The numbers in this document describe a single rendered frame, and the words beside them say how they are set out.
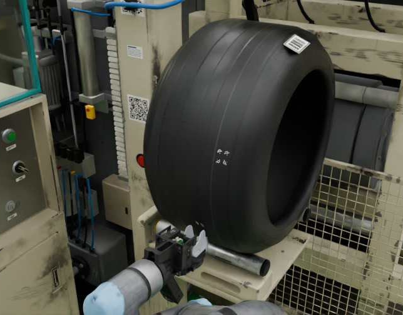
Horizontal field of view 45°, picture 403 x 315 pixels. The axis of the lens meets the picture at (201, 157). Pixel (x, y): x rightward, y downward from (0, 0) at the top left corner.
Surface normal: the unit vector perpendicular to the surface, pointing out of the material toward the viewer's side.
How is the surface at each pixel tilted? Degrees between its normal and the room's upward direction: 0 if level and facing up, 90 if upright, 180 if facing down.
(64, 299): 90
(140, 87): 90
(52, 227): 90
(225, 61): 34
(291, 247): 0
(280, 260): 0
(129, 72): 90
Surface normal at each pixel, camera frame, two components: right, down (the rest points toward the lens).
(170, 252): 0.84, 0.25
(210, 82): -0.38, -0.36
